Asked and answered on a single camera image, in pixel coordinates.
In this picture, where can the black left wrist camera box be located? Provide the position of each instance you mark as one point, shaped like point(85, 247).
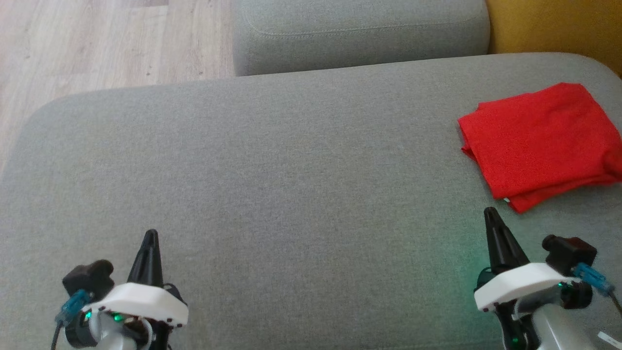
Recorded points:
point(87, 279)

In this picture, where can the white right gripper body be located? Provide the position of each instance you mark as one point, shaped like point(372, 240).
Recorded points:
point(520, 284)

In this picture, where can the grey fabric sofa seat cushion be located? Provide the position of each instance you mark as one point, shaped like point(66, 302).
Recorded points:
point(291, 194)

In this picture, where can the grey fabric sofa back cushion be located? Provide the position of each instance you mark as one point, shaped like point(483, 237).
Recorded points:
point(359, 34)

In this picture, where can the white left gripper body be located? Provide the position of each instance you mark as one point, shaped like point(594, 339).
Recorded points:
point(138, 301)

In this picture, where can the red white basketball jersey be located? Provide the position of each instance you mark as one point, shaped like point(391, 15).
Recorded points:
point(539, 141)

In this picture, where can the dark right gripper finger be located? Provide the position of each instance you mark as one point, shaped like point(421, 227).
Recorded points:
point(495, 253)
point(509, 250)

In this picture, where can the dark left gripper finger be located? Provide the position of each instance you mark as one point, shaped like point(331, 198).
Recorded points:
point(141, 265)
point(154, 265)

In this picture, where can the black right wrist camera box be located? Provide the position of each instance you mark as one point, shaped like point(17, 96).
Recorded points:
point(568, 253)

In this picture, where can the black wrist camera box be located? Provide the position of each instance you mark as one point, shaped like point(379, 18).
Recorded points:
point(87, 279)
point(568, 253)

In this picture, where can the mustard yellow cushion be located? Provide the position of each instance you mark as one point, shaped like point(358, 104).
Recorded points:
point(559, 24)

